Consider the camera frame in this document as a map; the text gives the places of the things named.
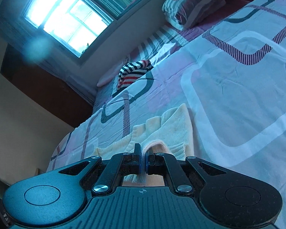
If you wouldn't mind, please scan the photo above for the cream knit sweater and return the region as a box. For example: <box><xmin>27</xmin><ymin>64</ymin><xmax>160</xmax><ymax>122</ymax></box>
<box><xmin>92</xmin><ymin>103</ymin><xmax>197</xmax><ymax>187</ymax></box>

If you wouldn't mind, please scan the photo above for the pink flat pillow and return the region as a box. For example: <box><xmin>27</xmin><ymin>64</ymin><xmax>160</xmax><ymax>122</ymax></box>
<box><xmin>96</xmin><ymin>62</ymin><xmax>125</xmax><ymax>87</ymax></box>

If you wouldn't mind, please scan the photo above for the striped red white black garment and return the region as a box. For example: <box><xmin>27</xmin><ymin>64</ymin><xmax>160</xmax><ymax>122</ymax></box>
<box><xmin>117</xmin><ymin>60</ymin><xmax>153</xmax><ymax>91</ymax></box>

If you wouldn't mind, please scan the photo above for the dark brown wooden wardrobe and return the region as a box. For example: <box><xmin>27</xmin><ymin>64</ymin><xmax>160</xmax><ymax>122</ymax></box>
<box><xmin>0</xmin><ymin>44</ymin><xmax>93</xmax><ymax>128</ymax></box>

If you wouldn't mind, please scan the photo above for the patterned pink white bedspread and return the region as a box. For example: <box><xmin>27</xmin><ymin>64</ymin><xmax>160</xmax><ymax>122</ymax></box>
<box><xmin>48</xmin><ymin>0</ymin><xmax>286</xmax><ymax>228</ymax></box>

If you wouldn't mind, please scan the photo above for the striped folded pillow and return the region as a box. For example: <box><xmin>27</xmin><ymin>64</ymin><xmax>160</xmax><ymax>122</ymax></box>
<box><xmin>162</xmin><ymin>0</ymin><xmax>226</xmax><ymax>31</ymax></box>

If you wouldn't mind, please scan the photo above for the grey sheer curtain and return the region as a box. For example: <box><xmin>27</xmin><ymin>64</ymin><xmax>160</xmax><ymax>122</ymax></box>
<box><xmin>0</xmin><ymin>16</ymin><xmax>96</xmax><ymax>105</ymax></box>

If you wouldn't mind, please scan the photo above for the window with white frame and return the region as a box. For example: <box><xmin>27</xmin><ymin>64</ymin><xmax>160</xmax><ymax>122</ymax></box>
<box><xmin>25</xmin><ymin>0</ymin><xmax>140</xmax><ymax>57</ymax></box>

